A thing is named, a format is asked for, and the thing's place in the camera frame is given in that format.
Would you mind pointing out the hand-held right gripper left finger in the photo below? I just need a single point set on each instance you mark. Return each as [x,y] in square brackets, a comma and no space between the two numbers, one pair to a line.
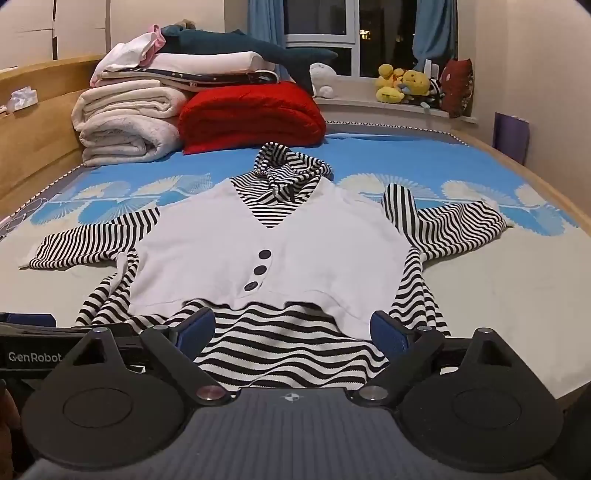
[195,331]

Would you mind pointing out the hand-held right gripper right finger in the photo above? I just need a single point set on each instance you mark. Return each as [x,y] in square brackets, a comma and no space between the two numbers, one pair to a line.
[391,336]

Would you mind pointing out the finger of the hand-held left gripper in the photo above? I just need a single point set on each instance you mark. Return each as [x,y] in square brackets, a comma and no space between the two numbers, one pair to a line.
[27,319]

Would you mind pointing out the striped and white hooded top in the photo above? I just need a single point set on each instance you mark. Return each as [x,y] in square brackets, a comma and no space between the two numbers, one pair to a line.
[207,240]

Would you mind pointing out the person's left hand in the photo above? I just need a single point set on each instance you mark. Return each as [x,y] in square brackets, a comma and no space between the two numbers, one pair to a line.
[8,415]

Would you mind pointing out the blue patterned bed sheet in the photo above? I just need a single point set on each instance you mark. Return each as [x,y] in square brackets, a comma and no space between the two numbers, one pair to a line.
[485,286]

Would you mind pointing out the tissue box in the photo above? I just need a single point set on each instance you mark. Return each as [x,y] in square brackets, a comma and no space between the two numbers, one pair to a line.
[23,98]

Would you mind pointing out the red folded quilt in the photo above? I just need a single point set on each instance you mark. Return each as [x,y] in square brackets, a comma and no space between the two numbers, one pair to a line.
[249,115]

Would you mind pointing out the purple board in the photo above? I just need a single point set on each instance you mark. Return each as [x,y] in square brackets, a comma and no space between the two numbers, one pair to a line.
[511,136]

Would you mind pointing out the black and white striped plush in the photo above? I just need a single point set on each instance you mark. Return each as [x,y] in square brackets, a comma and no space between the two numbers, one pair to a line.
[433,94]

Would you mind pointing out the yellow duck plush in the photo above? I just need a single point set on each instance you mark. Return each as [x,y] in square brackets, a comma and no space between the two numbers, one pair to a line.
[388,85]

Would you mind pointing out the folded blanket with dark trim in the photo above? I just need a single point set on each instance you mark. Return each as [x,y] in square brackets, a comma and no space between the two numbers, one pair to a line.
[175,77]

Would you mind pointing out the yellow and blue plush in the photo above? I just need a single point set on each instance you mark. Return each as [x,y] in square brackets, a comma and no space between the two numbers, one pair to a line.
[415,82]

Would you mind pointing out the white seal plush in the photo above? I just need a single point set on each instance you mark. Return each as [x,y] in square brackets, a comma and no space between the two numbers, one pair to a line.
[322,78]

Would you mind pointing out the white folded cloth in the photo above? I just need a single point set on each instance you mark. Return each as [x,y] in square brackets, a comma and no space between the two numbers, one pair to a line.
[207,61]

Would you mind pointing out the white and pink garment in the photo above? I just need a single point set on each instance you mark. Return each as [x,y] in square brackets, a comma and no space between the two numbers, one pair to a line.
[127,53]

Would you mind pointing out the dark blue shark plush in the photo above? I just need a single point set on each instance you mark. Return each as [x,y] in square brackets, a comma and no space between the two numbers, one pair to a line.
[221,44]

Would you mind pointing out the blue curtain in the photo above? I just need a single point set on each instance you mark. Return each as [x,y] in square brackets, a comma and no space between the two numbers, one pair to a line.
[265,32]
[434,30]

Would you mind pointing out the window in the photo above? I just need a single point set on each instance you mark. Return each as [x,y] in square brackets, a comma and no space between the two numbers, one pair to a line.
[318,23]

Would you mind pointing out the wooden bed frame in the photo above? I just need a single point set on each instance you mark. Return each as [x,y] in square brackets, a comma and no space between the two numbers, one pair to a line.
[41,134]

